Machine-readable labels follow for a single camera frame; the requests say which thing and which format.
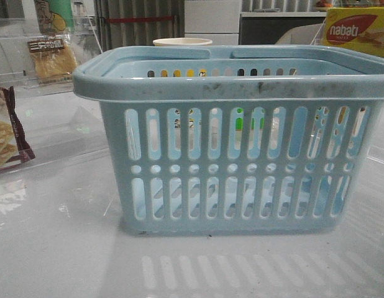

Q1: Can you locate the packaged bread slice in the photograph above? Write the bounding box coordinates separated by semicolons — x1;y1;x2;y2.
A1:
27;35;78;84

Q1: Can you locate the green packaged item behind basket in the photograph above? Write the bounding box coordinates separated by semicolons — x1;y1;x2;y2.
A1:
235;107;265;130

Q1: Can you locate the light blue plastic basket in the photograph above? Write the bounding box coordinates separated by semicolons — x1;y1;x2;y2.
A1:
72;45;384;235

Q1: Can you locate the cream paper cup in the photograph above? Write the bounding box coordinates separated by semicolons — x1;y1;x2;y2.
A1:
153;37;213;47

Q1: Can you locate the white cabinet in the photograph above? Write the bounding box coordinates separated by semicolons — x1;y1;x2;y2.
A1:
184;1;242;45

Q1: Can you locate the clear acrylic display shelf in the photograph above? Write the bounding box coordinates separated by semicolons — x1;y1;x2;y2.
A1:
0;17;102;97

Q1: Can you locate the brown wafer snack bag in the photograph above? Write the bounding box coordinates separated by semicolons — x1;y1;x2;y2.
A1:
0;87;35;171

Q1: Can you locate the green cartoon snack package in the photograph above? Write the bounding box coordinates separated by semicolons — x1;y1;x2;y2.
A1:
34;0;74;35

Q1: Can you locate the yellow nabati wafer box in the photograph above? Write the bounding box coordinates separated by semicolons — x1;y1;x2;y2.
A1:
321;7;384;58

